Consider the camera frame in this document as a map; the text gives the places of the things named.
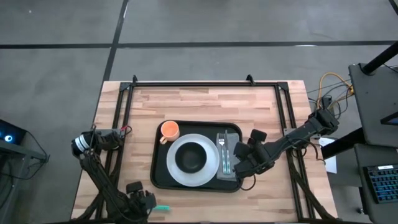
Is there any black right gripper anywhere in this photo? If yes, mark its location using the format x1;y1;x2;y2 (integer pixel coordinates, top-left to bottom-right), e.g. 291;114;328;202
233;141;277;181

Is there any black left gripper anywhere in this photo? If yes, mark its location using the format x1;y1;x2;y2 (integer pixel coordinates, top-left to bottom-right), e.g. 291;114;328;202
129;190;157;218

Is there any grey cloth napkin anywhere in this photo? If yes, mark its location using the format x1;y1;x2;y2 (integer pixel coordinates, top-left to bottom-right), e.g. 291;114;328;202
216;132;243;182

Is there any black tray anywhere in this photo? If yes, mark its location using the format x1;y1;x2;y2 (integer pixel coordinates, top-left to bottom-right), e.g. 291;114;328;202
149;120;244;193

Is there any fork with teal patterned handle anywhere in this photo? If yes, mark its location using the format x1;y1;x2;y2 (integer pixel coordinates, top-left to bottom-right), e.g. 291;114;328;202
218;133;228;175

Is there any white plate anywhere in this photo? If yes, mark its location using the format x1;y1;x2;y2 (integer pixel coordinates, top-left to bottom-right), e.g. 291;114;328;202
165;133;221;187

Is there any black bowl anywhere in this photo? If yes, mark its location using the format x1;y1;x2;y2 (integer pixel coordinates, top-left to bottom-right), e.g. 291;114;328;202
174;141;208;174

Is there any orange mug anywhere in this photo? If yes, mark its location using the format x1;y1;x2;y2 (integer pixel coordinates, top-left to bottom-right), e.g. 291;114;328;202
159;120;180;146

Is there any white paper sheet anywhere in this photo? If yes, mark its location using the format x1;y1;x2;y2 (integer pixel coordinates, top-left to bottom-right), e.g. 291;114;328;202
318;136;338;174

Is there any black desk beam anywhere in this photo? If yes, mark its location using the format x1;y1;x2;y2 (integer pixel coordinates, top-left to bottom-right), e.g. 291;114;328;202
320;126;369;160

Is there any dark grey keyboard desk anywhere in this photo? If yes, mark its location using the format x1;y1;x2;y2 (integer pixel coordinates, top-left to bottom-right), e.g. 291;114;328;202
353;142;398;224

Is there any backlit keyboard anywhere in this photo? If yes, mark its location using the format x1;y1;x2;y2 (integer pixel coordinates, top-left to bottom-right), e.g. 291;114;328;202
363;164;398;205

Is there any grey metal stand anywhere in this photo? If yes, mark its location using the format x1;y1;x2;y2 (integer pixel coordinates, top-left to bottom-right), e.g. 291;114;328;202
0;138;51;224

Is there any dark tablet screen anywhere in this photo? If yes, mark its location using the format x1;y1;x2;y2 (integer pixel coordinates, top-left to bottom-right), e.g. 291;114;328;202
379;111;398;127

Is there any black device with blue light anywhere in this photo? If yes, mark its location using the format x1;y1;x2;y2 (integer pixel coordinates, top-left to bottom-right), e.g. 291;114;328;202
0;119;27;146

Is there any black pole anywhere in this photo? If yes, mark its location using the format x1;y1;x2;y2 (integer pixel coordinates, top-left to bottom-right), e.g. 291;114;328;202
362;41;398;75

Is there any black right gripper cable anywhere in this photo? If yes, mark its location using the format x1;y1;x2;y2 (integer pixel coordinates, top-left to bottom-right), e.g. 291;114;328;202
241;173;257;192

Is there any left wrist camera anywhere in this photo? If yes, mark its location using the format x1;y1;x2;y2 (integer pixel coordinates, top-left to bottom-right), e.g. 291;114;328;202
125;181;144;194

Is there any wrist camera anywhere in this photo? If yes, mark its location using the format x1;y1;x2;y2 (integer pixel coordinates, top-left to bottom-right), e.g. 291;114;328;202
125;181;144;194
249;128;268;144

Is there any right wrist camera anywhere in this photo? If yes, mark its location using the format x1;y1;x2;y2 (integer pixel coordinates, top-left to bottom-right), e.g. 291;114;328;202
249;128;268;144

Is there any black aluminium table frame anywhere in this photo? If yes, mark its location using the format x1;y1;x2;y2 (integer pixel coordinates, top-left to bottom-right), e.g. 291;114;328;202
72;74;336;223

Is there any yellow cable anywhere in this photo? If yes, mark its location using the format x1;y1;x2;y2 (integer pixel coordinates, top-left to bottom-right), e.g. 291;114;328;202
317;72;354;110

